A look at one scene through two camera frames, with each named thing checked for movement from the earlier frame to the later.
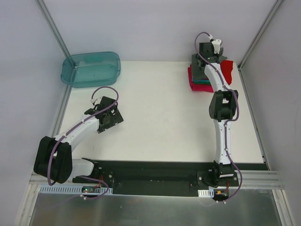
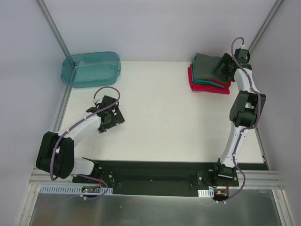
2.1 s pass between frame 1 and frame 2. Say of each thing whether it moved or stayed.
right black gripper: moved
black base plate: stayed
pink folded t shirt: stayed
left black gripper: stayed
